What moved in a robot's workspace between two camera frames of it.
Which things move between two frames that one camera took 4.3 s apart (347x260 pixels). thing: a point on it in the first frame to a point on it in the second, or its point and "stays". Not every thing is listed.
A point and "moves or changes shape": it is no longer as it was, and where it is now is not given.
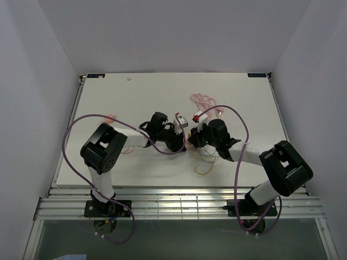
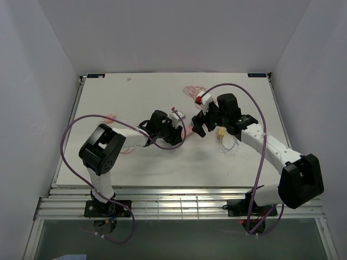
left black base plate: [93, 208] stays
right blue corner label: [257, 75] stays
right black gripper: [195, 136] to [199, 119]
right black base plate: [248, 208] stays
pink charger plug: [109, 120] stays
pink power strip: [188, 145] moves or changes shape
